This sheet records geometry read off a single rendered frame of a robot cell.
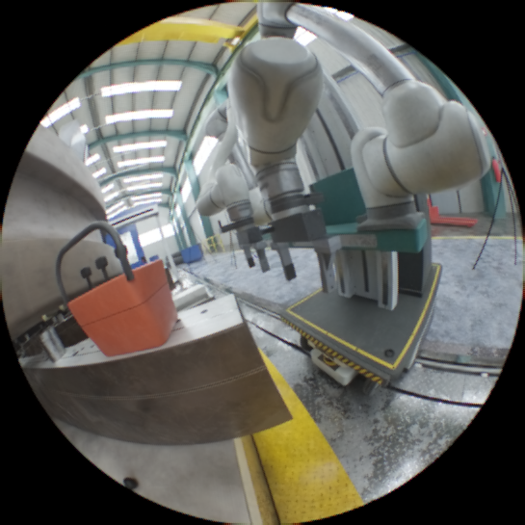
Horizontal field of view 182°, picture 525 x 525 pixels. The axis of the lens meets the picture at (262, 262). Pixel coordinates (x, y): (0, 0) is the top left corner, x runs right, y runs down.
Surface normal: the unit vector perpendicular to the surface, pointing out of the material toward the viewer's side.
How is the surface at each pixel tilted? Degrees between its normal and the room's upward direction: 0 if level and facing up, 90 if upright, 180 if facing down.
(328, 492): 0
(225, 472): 0
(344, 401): 0
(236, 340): 90
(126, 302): 97
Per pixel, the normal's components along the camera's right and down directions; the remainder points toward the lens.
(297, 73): 0.27, 0.87
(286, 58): 0.01, 0.36
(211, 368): 0.27, 0.14
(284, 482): -0.29, -0.93
